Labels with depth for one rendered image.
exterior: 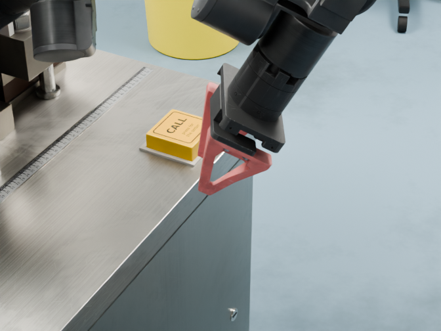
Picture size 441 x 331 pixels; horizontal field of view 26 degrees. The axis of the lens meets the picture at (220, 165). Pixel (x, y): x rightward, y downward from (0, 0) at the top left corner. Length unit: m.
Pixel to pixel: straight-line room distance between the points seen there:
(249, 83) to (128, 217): 0.32
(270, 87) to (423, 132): 2.10
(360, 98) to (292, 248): 0.77
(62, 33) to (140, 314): 0.38
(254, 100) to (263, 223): 1.67
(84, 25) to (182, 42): 2.17
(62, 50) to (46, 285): 0.26
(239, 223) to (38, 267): 0.45
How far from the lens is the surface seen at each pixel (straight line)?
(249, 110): 0.90
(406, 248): 2.52
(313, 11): 0.84
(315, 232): 2.53
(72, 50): 1.07
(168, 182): 1.19
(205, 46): 3.25
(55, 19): 1.07
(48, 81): 1.37
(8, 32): 1.27
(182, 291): 1.33
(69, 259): 1.09
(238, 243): 1.47
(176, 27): 3.22
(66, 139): 1.29
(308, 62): 0.88
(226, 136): 0.89
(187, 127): 1.25
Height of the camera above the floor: 1.62
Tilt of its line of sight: 36 degrees down
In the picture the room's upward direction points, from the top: straight up
